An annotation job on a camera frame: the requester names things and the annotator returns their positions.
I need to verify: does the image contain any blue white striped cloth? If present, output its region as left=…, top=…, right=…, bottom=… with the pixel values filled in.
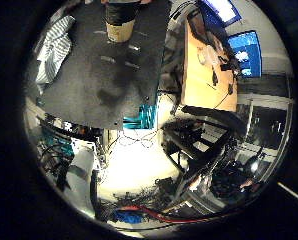
left=34, top=14, right=76, bottom=86

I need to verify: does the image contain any black metal cart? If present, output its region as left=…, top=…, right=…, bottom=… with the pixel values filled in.
left=160, top=104, right=253, bottom=201

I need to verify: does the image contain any light wooden desk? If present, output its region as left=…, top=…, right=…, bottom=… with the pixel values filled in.
left=180, top=16, right=239, bottom=113

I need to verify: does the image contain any teal machine part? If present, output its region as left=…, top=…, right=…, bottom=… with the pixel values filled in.
left=42, top=128, right=75, bottom=158

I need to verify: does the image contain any blue object on floor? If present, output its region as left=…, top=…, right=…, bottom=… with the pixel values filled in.
left=114, top=210, right=145, bottom=225

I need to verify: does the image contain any open laptop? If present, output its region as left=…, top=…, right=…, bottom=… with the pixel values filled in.
left=190, top=0, right=242, bottom=48

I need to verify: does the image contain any teal aluminium frame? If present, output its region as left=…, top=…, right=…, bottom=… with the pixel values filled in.
left=122, top=103, right=157, bottom=130

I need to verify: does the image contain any thin looped floor cable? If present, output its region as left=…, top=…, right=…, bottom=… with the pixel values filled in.
left=117, top=129, right=158, bottom=149

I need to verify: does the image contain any red cable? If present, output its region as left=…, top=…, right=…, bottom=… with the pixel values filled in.
left=117, top=204, right=237, bottom=225

